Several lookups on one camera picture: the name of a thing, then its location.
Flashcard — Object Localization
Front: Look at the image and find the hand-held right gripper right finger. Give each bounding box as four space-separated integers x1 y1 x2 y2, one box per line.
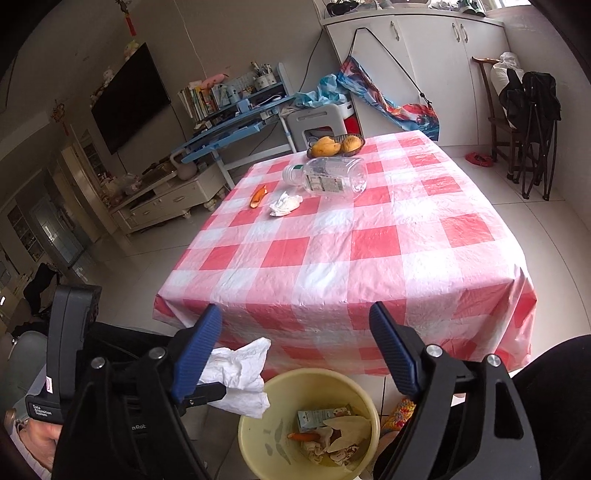
368 301 541 480

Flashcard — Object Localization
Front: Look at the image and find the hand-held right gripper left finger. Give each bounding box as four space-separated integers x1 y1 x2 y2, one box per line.
52 304 224 480

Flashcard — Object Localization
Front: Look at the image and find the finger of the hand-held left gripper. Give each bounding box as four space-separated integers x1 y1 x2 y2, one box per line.
182 382 228 409

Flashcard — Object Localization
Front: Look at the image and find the large white tissue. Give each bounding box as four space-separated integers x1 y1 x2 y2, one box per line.
198 337 272 419

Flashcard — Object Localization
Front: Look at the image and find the yellow plastic bin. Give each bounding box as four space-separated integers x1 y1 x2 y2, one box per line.
238 368 382 480

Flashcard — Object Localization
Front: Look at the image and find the small white tissue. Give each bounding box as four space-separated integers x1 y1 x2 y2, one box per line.
269 191 304 217

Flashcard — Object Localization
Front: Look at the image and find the clear plastic bottle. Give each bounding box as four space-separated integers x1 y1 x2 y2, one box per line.
283 156 368 197

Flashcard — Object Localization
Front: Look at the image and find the person's left forearm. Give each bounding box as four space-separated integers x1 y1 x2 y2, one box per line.
11 429 52 480

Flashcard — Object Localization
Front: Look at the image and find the person's left hand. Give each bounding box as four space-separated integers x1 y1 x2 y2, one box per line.
28 423 62 457

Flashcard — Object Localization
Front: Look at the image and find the grey upholstered chair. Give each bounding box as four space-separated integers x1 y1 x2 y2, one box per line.
0 330 49 402

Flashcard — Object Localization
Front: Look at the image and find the colourful knitted slipper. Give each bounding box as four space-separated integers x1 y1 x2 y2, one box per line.
381 398 416 431

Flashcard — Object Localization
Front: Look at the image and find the small drink carton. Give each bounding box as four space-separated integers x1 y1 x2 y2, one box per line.
297 404 352 431

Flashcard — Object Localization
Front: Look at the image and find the pink white checked tablecloth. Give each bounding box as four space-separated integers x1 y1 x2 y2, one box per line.
153 130 539 377

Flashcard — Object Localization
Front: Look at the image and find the glass door display cabinet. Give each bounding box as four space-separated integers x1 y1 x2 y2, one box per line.
0 134 105 287

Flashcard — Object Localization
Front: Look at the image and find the cream TV cabinet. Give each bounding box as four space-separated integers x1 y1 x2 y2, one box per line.
108 161 227 236

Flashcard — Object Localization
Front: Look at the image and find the pink kettlebell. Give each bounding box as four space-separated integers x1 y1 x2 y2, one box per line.
170 152 197 181

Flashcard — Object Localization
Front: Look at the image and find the dark woven fruit basket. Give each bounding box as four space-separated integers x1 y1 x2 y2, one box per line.
307 134 366 158

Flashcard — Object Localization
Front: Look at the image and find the blue study desk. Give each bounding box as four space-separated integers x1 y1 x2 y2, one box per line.
173 62 296 190

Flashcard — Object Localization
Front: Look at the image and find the red knot ornament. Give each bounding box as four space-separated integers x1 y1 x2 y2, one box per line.
115 0 138 38
51 100 72 137

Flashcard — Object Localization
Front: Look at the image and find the colourful printed bag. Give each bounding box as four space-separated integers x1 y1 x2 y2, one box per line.
336 58 439 141

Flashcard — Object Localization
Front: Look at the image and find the row of books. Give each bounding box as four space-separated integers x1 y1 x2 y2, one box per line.
178 83 222 123

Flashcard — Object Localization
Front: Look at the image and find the white plastic stool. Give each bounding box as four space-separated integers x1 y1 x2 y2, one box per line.
287 108 354 153

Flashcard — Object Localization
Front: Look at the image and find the blue white plastic bag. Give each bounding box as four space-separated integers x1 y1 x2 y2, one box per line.
295 74 352 108

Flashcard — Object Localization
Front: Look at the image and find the white pen holder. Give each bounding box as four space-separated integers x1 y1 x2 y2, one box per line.
253 62 278 90

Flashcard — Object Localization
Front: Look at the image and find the white cabinet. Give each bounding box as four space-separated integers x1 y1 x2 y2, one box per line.
321 9 509 148

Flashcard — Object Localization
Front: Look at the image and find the black folding chair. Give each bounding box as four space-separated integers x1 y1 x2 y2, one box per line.
499 71 563 201

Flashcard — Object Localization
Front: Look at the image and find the dark wooden chair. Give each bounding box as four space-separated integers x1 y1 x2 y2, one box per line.
472 56 527 183

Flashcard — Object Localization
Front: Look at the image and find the white stuffed bag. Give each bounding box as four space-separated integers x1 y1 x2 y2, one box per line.
490 52 527 130

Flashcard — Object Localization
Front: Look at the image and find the black wall television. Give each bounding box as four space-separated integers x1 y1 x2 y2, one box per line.
90 44 171 156

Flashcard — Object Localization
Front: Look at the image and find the black bag strap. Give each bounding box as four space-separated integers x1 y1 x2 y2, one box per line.
348 27 432 108

